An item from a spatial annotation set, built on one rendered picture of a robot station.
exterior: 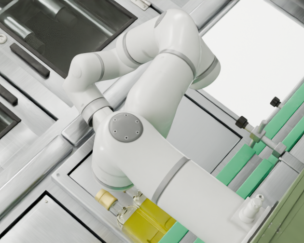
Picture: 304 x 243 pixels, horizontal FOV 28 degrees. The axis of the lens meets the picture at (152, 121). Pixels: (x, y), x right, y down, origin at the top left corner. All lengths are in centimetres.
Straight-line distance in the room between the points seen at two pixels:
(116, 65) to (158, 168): 60
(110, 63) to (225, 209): 67
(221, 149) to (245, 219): 74
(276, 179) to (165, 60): 41
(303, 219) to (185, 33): 43
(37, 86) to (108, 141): 80
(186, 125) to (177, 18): 57
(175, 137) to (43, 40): 51
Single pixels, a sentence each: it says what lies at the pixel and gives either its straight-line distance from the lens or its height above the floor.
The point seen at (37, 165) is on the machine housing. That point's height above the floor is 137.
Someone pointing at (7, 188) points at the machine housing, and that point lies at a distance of 160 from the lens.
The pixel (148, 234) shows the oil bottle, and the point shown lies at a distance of 138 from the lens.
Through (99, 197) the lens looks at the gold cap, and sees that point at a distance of 142.
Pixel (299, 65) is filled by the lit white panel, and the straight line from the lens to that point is 188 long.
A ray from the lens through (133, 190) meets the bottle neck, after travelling 143.
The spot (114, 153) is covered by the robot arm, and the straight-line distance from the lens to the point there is 98.
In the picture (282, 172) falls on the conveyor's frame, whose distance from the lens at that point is 136.
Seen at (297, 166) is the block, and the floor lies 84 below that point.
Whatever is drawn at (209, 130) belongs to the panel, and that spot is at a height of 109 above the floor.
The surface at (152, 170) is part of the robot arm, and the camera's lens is 97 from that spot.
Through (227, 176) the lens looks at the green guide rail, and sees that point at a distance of 134.
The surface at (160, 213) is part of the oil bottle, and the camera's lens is 140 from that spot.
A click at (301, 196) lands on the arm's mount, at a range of 96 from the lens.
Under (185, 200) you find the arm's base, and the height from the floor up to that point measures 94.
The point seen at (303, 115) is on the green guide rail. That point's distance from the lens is 159.
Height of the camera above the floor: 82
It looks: 14 degrees up
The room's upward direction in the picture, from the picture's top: 52 degrees counter-clockwise
